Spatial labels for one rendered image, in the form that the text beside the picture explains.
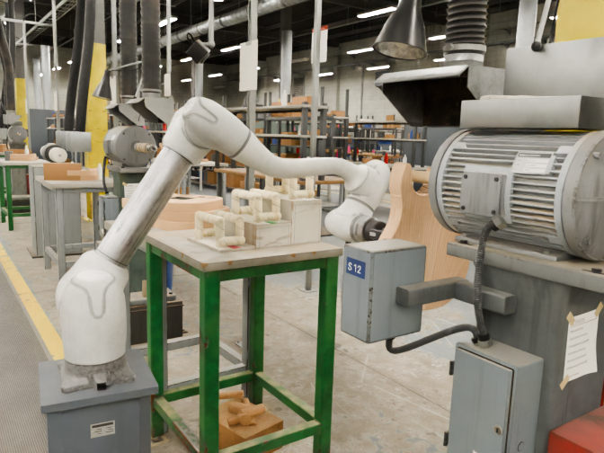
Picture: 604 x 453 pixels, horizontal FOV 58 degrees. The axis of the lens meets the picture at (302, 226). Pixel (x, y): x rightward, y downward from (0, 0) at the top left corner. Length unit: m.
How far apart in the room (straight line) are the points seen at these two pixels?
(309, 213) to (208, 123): 0.75
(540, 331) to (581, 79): 0.54
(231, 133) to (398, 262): 0.63
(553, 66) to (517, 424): 0.77
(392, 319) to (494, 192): 0.34
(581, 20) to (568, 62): 0.96
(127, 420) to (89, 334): 0.24
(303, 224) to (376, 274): 1.03
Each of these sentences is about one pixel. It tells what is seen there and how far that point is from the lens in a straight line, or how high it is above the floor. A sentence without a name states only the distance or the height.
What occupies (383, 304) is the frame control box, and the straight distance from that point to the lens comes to 1.18.
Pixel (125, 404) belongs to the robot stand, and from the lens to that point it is 1.53.
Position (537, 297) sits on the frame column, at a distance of 1.19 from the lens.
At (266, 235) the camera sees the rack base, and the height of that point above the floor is 0.98.
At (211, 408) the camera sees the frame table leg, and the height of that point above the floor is 0.41.
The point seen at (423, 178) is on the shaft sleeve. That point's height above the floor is 1.25.
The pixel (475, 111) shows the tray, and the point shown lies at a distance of 1.30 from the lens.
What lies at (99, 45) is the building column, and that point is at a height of 2.55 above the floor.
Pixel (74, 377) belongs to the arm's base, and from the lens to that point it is 1.56.
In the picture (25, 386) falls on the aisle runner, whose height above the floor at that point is 0.00.
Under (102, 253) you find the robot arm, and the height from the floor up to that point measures 0.99.
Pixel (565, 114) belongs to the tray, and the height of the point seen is 1.40.
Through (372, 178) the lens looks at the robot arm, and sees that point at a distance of 1.80.
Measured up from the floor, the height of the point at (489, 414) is 0.82.
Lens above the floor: 1.35
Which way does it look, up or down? 9 degrees down
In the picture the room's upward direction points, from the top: 2 degrees clockwise
